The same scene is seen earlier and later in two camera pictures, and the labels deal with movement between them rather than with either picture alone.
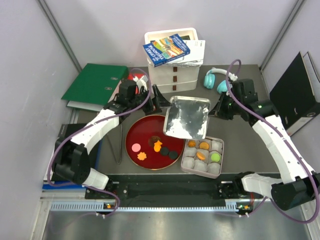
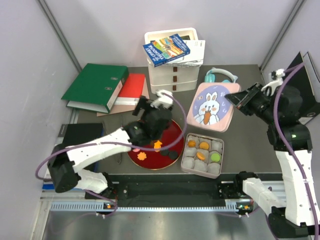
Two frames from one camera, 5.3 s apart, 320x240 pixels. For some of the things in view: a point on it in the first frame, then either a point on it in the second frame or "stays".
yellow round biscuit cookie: [191, 143] stays
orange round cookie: [204, 145] stays
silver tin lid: [187, 117] to [208, 108]
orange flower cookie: [141, 156] stays
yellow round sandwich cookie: [200, 155] stays
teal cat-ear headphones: [209, 81] stays
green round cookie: [215, 157] stays
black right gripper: [217, 110] to [241, 99]
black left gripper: [158, 100] to [144, 104]
